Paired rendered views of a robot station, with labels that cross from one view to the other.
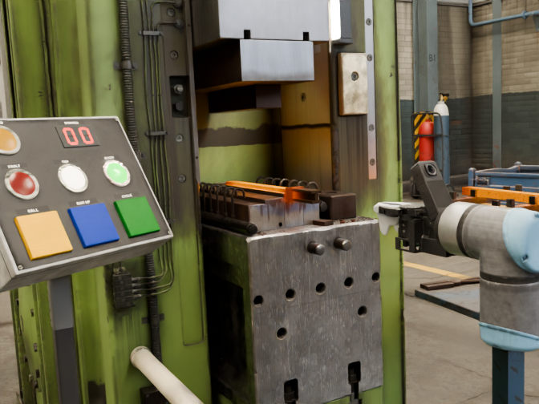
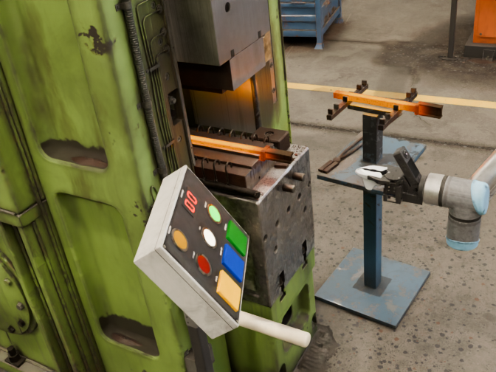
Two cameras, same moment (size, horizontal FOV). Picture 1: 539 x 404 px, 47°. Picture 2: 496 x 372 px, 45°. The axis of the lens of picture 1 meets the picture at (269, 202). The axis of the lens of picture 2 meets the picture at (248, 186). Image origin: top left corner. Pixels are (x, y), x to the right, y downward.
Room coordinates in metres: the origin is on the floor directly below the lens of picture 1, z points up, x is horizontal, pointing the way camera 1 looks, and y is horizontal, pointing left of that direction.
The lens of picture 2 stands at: (0.00, 0.80, 1.97)
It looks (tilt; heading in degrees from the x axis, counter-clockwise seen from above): 32 degrees down; 332
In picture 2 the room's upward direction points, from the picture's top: 7 degrees counter-clockwise
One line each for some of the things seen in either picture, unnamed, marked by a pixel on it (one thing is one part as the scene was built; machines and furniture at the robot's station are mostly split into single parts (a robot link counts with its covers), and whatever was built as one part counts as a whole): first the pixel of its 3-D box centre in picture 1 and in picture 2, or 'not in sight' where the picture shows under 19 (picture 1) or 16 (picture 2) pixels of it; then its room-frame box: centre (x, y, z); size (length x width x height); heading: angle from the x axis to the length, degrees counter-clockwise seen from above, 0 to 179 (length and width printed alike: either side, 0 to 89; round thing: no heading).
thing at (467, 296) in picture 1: (508, 293); (373, 161); (1.62, -0.64, 0.68); 0.40 x 0.30 x 0.02; 113
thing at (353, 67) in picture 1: (353, 83); (261, 38); (1.75, -0.25, 1.27); 0.09 x 0.02 x 0.17; 119
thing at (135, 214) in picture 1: (135, 217); (235, 238); (1.15, 0.25, 1.01); 0.07 x 0.05 x 0.07; 144
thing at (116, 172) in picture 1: (116, 173); (214, 213); (1.18, 0.29, 1.09); 0.05 x 0.03 x 0.04; 119
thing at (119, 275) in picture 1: (126, 288); not in sight; (1.41, 0.35, 0.80); 0.06 x 0.03 x 0.14; 119
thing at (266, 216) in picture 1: (246, 203); (207, 156); (1.67, 0.06, 0.96); 0.42 x 0.20 x 0.09; 29
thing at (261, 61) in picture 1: (239, 69); (190, 57); (1.67, 0.06, 1.32); 0.42 x 0.20 x 0.10; 29
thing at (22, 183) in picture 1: (22, 183); (203, 264); (1.01, 0.41, 1.09); 0.05 x 0.03 x 0.04; 119
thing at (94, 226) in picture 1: (92, 225); (232, 263); (1.07, 0.31, 1.01); 0.07 x 0.05 x 0.07; 144
